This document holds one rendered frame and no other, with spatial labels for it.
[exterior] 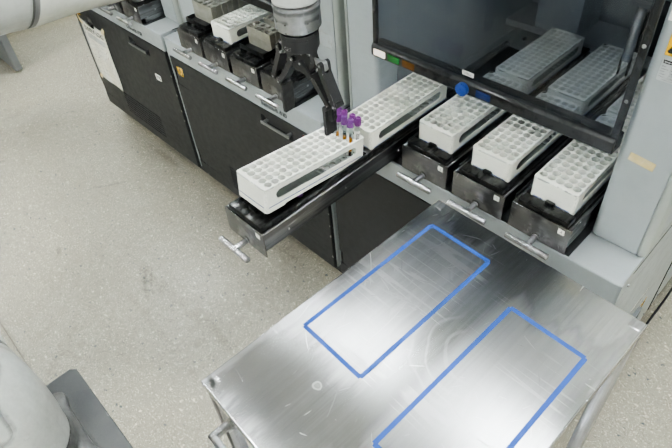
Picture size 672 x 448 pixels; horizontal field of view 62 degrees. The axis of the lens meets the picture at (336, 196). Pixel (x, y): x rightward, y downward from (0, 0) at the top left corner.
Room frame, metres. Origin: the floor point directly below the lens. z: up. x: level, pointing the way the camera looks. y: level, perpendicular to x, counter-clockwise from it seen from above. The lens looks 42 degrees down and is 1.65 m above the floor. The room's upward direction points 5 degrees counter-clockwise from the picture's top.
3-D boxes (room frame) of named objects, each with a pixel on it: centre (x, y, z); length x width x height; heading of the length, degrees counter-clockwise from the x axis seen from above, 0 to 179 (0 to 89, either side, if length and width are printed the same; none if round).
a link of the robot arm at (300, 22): (1.02, 0.04, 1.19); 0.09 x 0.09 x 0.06
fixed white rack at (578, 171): (0.93, -0.56, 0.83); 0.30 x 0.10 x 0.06; 131
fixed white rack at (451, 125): (1.16, -0.35, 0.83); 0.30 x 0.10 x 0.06; 131
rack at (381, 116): (1.20, -0.17, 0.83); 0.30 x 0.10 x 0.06; 131
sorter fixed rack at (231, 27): (1.80, 0.21, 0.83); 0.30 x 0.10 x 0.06; 131
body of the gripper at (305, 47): (1.02, 0.04, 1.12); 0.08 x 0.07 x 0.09; 41
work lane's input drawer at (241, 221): (1.08, -0.04, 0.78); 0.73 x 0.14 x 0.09; 131
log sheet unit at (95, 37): (2.46, 1.04, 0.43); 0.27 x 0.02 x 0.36; 41
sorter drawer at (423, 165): (1.24, -0.46, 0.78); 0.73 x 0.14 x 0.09; 131
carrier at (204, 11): (1.85, 0.38, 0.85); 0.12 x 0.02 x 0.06; 41
